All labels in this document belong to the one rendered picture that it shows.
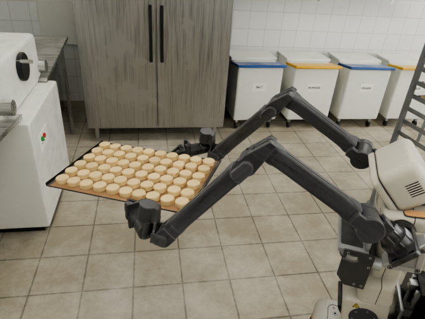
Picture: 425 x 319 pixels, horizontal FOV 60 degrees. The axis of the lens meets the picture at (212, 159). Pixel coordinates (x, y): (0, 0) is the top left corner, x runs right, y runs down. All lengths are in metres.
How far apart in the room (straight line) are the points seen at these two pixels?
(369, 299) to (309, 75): 3.09
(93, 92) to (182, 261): 1.92
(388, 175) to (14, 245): 2.36
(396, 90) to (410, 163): 3.70
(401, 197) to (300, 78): 3.11
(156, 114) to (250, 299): 2.14
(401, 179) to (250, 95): 3.05
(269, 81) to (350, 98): 1.03
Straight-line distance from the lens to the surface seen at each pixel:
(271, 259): 2.62
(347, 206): 1.10
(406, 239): 1.17
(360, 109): 4.73
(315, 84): 4.33
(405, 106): 2.79
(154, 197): 1.36
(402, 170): 1.21
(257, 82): 4.08
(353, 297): 1.54
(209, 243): 2.66
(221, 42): 3.60
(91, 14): 3.53
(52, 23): 4.49
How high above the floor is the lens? 1.83
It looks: 30 degrees down
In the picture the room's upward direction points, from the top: 4 degrees clockwise
